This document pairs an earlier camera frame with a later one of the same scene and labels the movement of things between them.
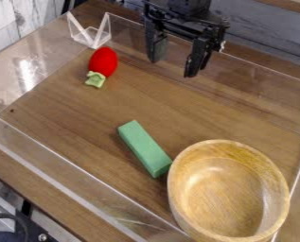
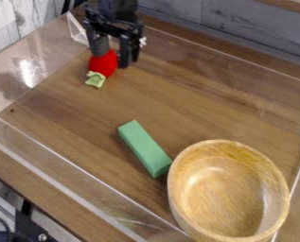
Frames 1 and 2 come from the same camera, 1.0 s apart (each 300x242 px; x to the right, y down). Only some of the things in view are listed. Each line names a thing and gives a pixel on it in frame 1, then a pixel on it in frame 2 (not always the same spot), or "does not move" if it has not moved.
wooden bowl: x=228 y=193 does not move
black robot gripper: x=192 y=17 to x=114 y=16
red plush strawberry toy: x=103 y=65 does not move
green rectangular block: x=146 y=147 does not move
